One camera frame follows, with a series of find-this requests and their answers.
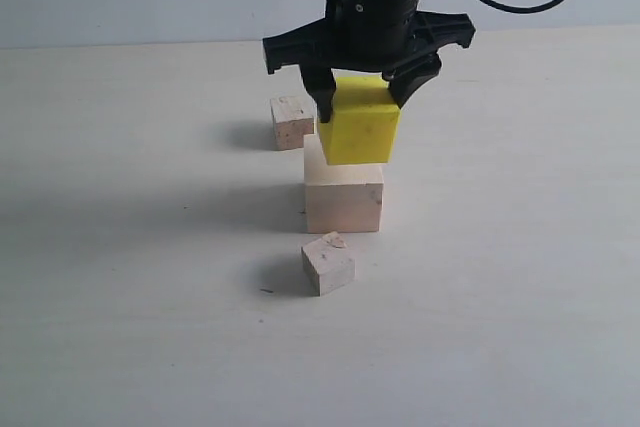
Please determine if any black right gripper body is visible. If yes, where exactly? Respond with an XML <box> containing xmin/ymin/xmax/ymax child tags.
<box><xmin>262</xmin><ymin>0</ymin><xmax>475</xmax><ymax>78</ymax></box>

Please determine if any large wooden block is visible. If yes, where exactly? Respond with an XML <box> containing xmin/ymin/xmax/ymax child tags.
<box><xmin>303</xmin><ymin>134</ymin><xmax>384</xmax><ymax>234</ymax></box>

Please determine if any small wooden cube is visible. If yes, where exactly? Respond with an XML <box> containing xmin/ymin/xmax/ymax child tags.
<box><xmin>301</xmin><ymin>232</ymin><xmax>356</xmax><ymax>296</ymax></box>
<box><xmin>270</xmin><ymin>96</ymin><xmax>315</xmax><ymax>151</ymax></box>

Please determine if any yellow cube block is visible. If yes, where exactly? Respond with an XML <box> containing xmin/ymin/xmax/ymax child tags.
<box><xmin>317</xmin><ymin>75</ymin><xmax>401</xmax><ymax>165</ymax></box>

